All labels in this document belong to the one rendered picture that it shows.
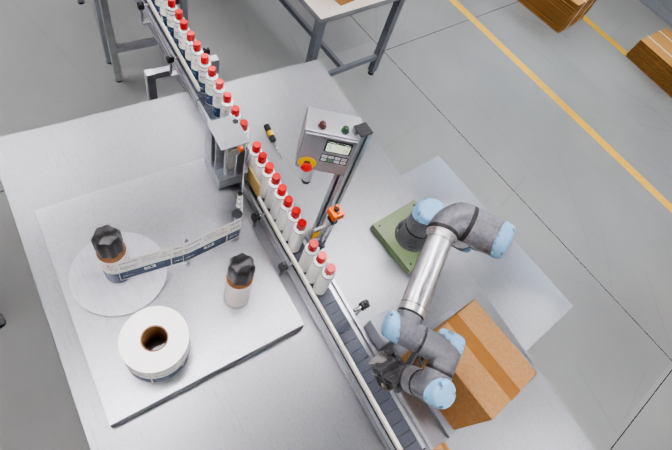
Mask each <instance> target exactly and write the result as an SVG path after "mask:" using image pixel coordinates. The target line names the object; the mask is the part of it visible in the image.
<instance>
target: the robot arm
mask: <svg viewBox="0 0 672 450"><path fill-rule="evenodd" d="M514 234H515V226H514V225H512V224H511V223H509V222H508V221H505V220H503V219H501V218H499V217H497V216H495V215H493V214H491V213H488V212H486V211H484V210H482V209H480V208H478V207H476V206H475V205H473V204H470V203H466V202H457V203H453V204H450V205H447V206H443V204H442V203H441V202H440V201H439V200H436V199H433V198H426V199H422V200H421V201H419V202H418V203H417V204H416V205H415V206H414V208H413V210H412V212H411V213H410V214H409V216H408V217H407V218H405V219H403V220H401V221H400V222H399V223H398V225H397V226H396V228H395V238H396V240H397V242H398V244H399V245H400V246H401V247H402V248H404V249H405V250H407V251H410V252H419V251H421V253H420V255H419V258H418V260H417V263H416V265H415V268H414V270H413V272H412V275H411V277H410V280H409V282H408V285H407V287H406V290H405V292H404V295H403V297H402V300H401V302H400V304H399V307H398V309H397V311H393V310H391V311H390V312H389V313H388V314H387V316H386V318H385V320H384V322H383V324H382V327H381V334H382V335H383V336H384V337H386V338H387V339H388V340H390V341H392V342H393V343H395V344H398V345H400V346H402V347H404V348H406V349H408V350H410V351H412V353H411V354H410V356H409V358H408V359H407V361H406V362H403V361H402V359H401V358H400V357H399V356H398V355H396V354H394V352H392V351H390V350H384V351H382V352H379V353H377V354H376V355H374V357H373V359H371V360H370V361H369V362H368V364H373V365H372V366H371V367H373V372H372V375H375V378H376V381H377V384H378V385H379V386H378V387H379V388H381V389H383V390H384V391H386V392H390V391H391V390H393V389H394V391H395V392H396V393H399V392H401V391H402V390H404V391H405V392H407V393H409V394H410V395H412V396H414V397H416V398H418V399H420V400H422V401H424V402H425V403H426V404H428V405H430V406H433V407H436V408H438V409H446V408H448V407H450V406H451V405H452V404H453V402H454V400H455V397H456V395H455V392H456V389H455V386H454V384H453V383H452V378H453V375H454V373H455V370H456V368H457V365H458V363H459V360H460V358H461V357H462V353H463V350H464V346H465V339H464V338H463V337H462V336H460V335H459V334H457V333H455V332H452V331H450V330H448V329H444V328H442V329H440V331H439V332H438V333H437V332H435V331H433V330H431V329H429V328H427V327H425V326H423V325H422V323H423V320H424V317H425V315H426V312H427V310H428V307H429V304H430V302H431V299H432V296H433V294H434V291H435V288H436V286H437V283H438V280H439V278H440V275H441V272H442V270H443V267H444V264H445V262H446V259H447V256H448V254H449V251H450V248H451V246H452V247H454V248H456V249H457V250H459V251H462V252H469V251H471V249H473V250H475V251H479V252H483V253H485V254H487V255H489V256H490V257H494V258H496V259H500V258H502V257H503V255H504V254H505V253H506V251H507V250H508V248H509V246H510V244H511V242H512V240H513V237H514ZM425 359H427V363H426V365H425V369H421V367H422V365H423V363H424V362H425ZM374 363H375V364H374ZM375 366H376V367H375ZM382 387H383V388H382Z"/></svg>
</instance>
